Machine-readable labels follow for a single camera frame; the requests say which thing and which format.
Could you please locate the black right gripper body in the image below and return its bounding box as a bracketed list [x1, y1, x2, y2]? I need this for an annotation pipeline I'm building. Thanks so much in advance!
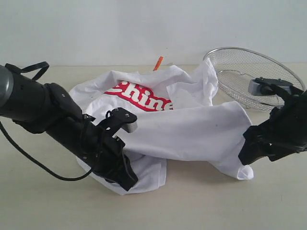
[243, 92, 307, 161]

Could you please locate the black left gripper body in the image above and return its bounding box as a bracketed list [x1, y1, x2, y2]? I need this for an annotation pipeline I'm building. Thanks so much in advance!
[81, 135, 125, 184]

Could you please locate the white t-shirt red logo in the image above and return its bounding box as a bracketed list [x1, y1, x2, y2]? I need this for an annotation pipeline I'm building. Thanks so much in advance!
[70, 59, 254, 194]

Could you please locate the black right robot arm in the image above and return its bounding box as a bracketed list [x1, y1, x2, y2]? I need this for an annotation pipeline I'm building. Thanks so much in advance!
[238, 92, 307, 165]

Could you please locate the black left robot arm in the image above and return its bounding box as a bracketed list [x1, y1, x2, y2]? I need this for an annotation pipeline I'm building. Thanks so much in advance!
[0, 62, 138, 191]

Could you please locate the orange garment tag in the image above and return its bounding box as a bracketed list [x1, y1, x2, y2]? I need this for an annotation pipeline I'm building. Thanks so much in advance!
[153, 56, 164, 71]

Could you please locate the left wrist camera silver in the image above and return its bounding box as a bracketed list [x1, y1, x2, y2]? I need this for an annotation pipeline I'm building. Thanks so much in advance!
[97, 107, 138, 136]

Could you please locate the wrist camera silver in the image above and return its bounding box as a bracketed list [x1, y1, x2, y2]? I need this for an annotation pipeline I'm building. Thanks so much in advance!
[248, 77, 293, 96]
[97, 107, 138, 136]

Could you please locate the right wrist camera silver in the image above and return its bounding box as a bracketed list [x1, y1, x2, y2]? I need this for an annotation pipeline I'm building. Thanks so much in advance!
[248, 77, 293, 96]

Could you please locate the metal wire mesh basket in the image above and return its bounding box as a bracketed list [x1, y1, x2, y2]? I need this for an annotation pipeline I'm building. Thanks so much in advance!
[203, 47, 306, 111]

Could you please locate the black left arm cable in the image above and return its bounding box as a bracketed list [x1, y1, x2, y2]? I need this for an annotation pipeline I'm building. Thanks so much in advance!
[0, 61, 93, 182]

